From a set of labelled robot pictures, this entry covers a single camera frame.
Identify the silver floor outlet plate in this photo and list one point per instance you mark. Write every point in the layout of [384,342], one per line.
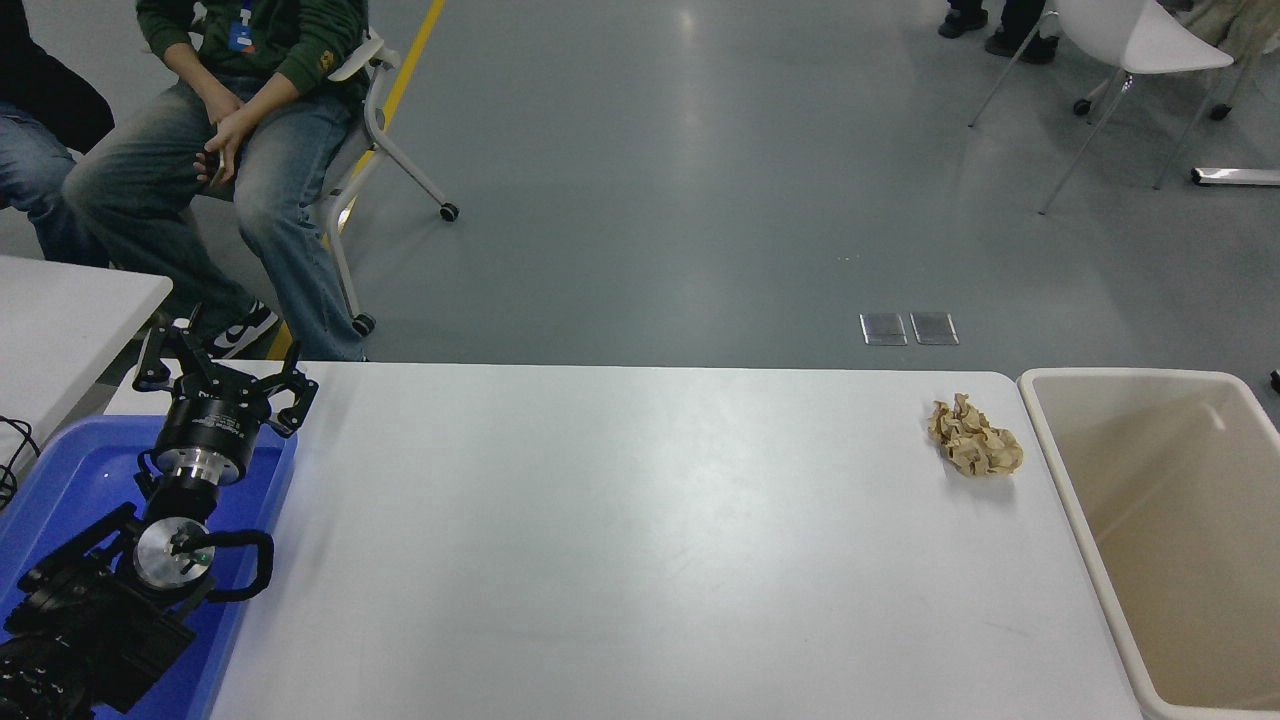
[883,330]
[934,329]

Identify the large pale plastic bin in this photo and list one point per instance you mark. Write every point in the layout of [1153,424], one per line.
[1180,560]

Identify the tan paper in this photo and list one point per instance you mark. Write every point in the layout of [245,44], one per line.
[973,445]

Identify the blue plastic tray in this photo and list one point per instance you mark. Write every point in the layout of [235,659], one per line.
[80,480]

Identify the seated person's left hand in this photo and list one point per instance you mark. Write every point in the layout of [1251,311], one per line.
[230,135]

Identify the white shell chair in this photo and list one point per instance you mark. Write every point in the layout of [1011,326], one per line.
[1135,35]

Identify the seated person's right forearm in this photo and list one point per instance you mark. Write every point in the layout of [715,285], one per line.
[200,85]

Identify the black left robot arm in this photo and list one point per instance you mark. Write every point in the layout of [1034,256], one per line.
[90,620]

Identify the seated person's left forearm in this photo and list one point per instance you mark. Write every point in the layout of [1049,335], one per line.
[270,98]

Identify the seated person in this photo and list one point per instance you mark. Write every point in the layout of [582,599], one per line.
[290,40]

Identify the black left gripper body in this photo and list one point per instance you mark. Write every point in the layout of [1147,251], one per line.
[208,427]

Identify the grey wheeled office chair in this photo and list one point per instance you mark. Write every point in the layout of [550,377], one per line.
[372,100]

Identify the wheeled chair with beige garment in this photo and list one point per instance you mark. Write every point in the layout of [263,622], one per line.
[1240,25]

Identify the person in black jacket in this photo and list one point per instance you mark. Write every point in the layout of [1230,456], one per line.
[50,100]

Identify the silver bar on floor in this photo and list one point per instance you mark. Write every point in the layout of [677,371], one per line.
[1238,177]

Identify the person in black trousers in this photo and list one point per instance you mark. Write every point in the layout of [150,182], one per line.
[1015,25]

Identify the white side table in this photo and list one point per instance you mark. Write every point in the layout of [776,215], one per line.
[60,330]

